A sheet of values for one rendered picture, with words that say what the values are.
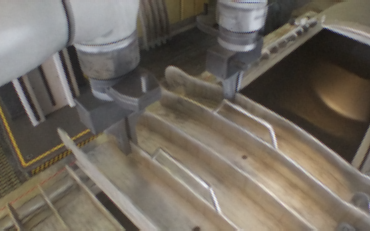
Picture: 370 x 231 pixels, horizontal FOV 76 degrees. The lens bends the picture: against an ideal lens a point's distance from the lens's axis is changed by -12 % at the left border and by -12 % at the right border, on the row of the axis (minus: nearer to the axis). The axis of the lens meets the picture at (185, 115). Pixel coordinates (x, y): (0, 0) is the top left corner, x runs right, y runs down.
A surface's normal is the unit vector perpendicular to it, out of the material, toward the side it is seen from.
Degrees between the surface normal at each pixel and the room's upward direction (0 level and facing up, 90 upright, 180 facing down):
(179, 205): 0
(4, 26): 75
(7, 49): 97
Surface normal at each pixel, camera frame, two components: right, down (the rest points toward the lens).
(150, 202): -0.04, -0.76
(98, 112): 0.72, 0.47
